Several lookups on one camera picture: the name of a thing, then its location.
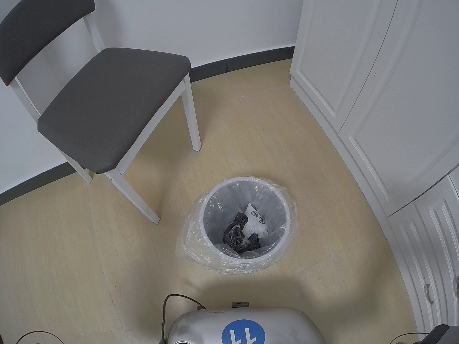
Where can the white wardrobe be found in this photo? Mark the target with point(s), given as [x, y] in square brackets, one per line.
[394, 84]

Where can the white printed paper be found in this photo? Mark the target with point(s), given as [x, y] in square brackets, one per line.
[254, 222]

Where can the clear plastic bag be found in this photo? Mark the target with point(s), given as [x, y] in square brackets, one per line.
[190, 242]

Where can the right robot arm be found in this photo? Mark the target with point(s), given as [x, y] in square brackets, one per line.
[439, 335]

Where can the grey padded white chair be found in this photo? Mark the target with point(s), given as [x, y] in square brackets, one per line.
[107, 102]

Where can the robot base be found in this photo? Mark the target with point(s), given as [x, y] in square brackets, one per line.
[251, 321]

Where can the white trash bin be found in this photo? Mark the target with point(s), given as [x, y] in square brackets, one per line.
[251, 258]

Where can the black plastic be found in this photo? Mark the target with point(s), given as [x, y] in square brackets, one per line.
[235, 237]

